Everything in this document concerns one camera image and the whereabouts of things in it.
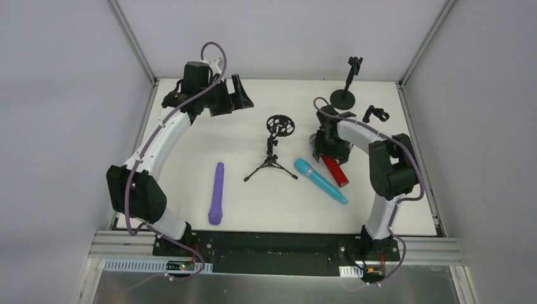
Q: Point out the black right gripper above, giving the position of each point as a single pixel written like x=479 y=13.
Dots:
x=331 y=149

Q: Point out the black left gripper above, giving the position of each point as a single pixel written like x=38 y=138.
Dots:
x=226 y=97

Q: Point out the red glitter microphone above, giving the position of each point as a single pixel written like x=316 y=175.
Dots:
x=335 y=169

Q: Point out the teal toy microphone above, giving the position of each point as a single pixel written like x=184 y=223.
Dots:
x=304 y=168

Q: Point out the purple toy microphone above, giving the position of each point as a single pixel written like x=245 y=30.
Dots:
x=215 y=213

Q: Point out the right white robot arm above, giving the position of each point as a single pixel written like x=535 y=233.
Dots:
x=393 y=171

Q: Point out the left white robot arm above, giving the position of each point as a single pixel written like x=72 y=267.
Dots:
x=133 y=186

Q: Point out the black round-base mic stand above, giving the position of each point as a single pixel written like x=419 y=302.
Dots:
x=343 y=99

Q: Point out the black tripod clip stand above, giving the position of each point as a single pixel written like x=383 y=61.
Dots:
x=380 y=113

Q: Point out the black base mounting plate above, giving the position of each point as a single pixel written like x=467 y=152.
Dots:
x=286 y=254

